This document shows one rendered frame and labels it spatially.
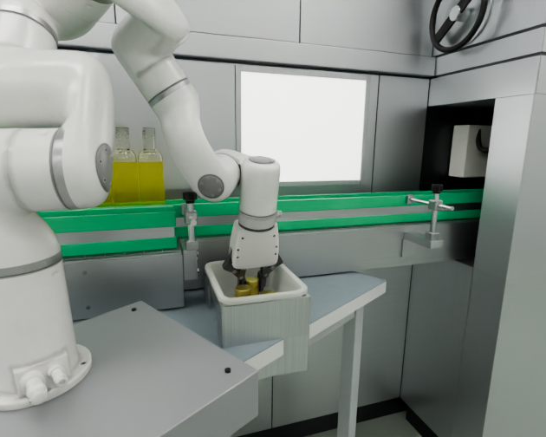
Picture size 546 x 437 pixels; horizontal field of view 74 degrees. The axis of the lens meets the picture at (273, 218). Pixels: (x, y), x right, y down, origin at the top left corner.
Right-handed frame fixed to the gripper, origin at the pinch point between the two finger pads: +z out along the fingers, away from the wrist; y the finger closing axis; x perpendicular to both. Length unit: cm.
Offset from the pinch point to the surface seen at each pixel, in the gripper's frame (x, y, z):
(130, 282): -3.3, 25.3, -1.4
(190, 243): -4.3, 12.9, -9.0
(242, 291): 5.4, 3.6, -2.2
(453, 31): -39, -71, -57
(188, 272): -3.3, 13.4, -2.2
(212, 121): -38.3, 2.6, -27.3
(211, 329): 9.4, 10.4, 3.1
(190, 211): -6.2, 12.7, -15.4
